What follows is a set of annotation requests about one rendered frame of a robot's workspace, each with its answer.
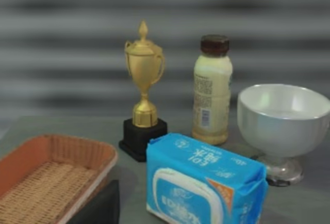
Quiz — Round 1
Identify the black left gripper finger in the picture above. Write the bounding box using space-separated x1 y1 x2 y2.
66 179 120 224

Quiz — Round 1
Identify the brown woven basket tray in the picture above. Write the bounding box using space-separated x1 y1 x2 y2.
0 134 119 224

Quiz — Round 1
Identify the blue wet wipes pack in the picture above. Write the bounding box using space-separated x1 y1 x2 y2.
145 132 269 224

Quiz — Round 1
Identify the gold trophy on black base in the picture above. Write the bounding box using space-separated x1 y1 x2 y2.
119 20 168 162

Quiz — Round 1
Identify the cream drink bottle brown cap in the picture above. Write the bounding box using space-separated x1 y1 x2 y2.
191 35 234 146

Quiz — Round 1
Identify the white footed bowl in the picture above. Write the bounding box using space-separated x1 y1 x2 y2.
237 83 330 187

